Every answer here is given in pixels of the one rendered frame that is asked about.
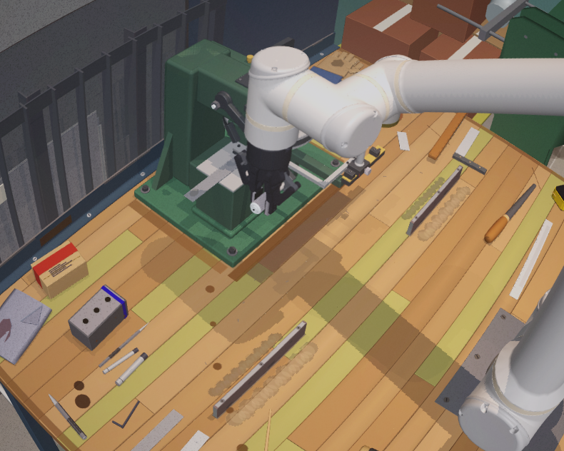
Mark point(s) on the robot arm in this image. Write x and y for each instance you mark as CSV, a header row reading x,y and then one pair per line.
x,y
474,87

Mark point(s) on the white cylinder knob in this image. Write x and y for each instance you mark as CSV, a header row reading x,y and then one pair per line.
x,y
258,205

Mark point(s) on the green turret punch body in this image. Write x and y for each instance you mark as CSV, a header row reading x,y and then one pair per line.
x,y
188,103

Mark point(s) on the dark grey rail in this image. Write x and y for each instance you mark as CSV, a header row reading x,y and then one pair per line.
x,y
434,200
261,368

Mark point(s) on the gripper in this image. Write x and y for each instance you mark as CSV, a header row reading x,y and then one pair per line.
x,y
268,162

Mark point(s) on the grey scriber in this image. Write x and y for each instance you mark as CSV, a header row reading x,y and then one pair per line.
x,y
122,345

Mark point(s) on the black hex key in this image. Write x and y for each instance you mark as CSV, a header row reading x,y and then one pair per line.
x,y
127,418

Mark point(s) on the brown clipboard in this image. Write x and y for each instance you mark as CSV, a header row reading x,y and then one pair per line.
x,y
350,63

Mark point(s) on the grey booklet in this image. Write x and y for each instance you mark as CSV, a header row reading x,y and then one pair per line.
x,y
14,326

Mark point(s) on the dark sheet metal rack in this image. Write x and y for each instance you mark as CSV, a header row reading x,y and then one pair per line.
x,y
75,131

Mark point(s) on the black punch lever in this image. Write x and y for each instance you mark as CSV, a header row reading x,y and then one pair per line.
x,y
230,115

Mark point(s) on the white paper strip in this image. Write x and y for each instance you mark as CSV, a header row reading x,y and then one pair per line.
x,y
195,442

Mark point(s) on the yellow black gauge finger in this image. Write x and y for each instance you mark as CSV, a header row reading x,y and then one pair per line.
x,y
355,170

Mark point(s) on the grey utility knife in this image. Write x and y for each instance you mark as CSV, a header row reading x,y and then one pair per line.
x,y
68,418

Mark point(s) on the yellow black end block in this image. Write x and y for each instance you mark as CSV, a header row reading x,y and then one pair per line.
x,y
376,153

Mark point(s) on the long white strip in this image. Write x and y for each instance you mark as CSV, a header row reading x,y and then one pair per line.
x,y
531,259

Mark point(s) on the blue notebook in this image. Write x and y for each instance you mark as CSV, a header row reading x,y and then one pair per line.
x,y
326,74

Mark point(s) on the grey block with blue band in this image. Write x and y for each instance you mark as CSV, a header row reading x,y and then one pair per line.
x,y
96,319

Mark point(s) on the red and tan box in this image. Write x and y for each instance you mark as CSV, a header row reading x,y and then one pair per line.
x,y
59,270

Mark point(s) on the green machine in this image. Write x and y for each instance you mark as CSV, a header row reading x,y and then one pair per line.
x,y
540,126

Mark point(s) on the grey mounting plate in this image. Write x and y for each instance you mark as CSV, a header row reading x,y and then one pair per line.
x,y
470,371

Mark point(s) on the grey try square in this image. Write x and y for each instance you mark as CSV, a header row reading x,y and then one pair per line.
x,y
470,162

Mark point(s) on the grey steel strip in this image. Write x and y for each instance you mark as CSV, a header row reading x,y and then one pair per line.
x,y
209,184

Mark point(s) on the brown wooden strip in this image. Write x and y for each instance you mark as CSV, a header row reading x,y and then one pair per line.
x,y
446,137

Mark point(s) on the small white tag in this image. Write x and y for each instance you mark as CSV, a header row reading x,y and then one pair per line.
x,y
403,141

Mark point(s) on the white marker pen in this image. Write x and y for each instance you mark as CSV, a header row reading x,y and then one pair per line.
x,y
121,360
131,369

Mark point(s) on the red-brown bench vise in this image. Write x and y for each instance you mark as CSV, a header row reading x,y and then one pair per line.
x,y
394,28

